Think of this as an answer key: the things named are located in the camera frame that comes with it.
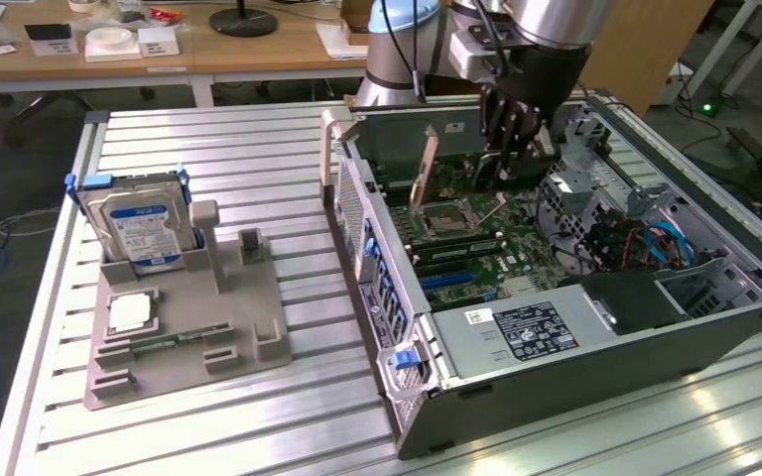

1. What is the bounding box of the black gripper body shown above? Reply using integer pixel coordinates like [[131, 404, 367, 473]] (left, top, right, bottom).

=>
[[483, 43, 593, 128]]

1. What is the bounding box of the graphics card with metal bracket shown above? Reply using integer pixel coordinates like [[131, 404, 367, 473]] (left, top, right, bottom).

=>
[[408, 124, 562, 207]]

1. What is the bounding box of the wooden cabinet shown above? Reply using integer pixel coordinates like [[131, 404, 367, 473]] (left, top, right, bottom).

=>
[[578, 0, 717, 116]]

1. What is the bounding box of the metal disk bay cage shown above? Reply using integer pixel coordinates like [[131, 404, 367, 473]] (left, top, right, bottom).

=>
[[534, 101, 629, 245]]

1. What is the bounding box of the CPU socket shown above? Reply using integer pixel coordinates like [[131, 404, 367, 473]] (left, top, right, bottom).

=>
[[418, 199, 474, 240]]

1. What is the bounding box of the installed black RAM stick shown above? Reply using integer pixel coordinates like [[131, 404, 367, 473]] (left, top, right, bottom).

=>
[[408, 236, 499, 255], [411, 244, 501, 265]]

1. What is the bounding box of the green motherboard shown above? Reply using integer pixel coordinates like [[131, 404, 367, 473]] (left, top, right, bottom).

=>
[[380, 153, 585, 306]]

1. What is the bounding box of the white paper stack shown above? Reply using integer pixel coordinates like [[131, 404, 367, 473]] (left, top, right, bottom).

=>
[[315, 21, 371, 60]]

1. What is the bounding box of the blue expansion slot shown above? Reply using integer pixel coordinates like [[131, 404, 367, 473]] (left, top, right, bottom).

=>
[[419, 272, 476, 292]]

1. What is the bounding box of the brown cardboard box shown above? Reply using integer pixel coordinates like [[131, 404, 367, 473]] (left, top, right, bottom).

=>
[[340, 0, 374, 34]]

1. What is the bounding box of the grey power supply unit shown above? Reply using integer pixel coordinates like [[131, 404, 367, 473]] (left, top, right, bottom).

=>
[[428, 285, 621, 379]]

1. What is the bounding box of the black round lamp base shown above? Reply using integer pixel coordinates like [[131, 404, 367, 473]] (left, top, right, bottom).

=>
[[208, 0, 280, 39]]

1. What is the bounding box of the blue case latch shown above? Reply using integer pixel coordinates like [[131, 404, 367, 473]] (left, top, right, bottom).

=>
[[386, 348, 418, 371]]

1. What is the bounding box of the open grey PC case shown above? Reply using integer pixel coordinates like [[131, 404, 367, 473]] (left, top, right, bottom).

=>
[[319, 88, 762, 460]]

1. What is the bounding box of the white printed box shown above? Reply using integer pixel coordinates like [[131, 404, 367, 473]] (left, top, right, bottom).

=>
[[136, 26, 183, 59]]

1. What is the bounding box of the red packet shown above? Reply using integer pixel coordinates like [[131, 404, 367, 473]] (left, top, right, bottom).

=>
[[144, 5, 183, 27]]

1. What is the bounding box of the white box holding tape roll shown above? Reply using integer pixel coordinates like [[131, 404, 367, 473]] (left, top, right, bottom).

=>
[[82, 26, 144, 64]]

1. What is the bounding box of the green RAM stick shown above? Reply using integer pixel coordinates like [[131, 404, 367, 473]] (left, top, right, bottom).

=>
[[128, 328, 208, 355]]

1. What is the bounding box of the grey parts rack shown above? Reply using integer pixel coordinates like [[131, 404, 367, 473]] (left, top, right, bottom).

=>
[[81, 197, 293, 413]]

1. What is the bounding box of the silver CPU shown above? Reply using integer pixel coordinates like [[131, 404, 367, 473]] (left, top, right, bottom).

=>
[[107, 295, 159, 336]]

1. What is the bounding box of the white box with black top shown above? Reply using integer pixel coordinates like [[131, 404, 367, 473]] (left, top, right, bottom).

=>
[[24, 23, 80, 58]]

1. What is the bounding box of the wooden desk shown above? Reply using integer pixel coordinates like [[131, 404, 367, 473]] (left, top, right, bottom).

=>
[[0, 0, 554, 108]]

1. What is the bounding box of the black office chair base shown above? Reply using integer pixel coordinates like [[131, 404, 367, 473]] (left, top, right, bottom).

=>
[[0, 90, 94, 148]]

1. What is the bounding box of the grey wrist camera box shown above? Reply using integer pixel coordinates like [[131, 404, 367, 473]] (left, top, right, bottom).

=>
[[447, 24, 513, 83]]

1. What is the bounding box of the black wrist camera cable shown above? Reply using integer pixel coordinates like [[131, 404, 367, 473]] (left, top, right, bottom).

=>
[[471, 0, 514, 76]]

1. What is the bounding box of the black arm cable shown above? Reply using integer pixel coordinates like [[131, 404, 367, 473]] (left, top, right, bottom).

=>
[[379, 0, 431, 99]]

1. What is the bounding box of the blue wire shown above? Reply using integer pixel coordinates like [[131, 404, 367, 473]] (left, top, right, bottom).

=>
[[643, 219, 695, 270]]

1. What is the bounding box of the hard disk with blue bracket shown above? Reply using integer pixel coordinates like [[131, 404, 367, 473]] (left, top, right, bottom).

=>
[[65, 163, 199, 277]]

